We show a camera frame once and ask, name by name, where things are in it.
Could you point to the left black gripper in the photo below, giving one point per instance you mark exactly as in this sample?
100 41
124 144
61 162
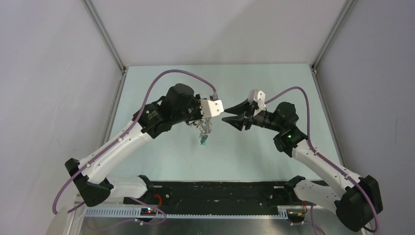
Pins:
195 101

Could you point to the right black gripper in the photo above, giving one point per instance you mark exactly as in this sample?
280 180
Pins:
245 117

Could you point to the large metal keyring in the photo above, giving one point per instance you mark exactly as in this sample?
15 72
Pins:
203 125

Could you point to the keys with tags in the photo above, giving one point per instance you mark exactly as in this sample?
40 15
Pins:
203 138

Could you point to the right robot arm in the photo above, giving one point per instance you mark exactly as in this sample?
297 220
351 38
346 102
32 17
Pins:
354 199

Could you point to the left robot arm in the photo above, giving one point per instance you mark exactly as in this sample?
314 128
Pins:
91 174

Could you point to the left controller board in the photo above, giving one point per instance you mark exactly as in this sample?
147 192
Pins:
148 212

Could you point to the controller board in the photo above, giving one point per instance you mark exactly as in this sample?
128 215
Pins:
148 212
297 213

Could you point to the right controller board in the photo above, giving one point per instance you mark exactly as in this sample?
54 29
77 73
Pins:
297 213

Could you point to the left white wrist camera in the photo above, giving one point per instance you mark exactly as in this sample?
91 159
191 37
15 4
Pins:
210 109

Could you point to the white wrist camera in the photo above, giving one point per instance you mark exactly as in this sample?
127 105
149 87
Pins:
256 100
210 109

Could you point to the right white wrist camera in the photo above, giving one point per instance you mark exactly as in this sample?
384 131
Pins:
256 100

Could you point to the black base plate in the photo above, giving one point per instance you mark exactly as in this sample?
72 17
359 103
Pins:
221 197

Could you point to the slotted cable duct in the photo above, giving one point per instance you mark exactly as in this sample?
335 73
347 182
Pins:
134 212

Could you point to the left aluminium frame post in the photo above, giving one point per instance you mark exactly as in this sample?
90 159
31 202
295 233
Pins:
102 31

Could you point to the aluminium frame post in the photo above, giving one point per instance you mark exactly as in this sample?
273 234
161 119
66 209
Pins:
333 32
102 31

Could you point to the right aluminium frame post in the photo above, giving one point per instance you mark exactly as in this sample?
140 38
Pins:
333 32

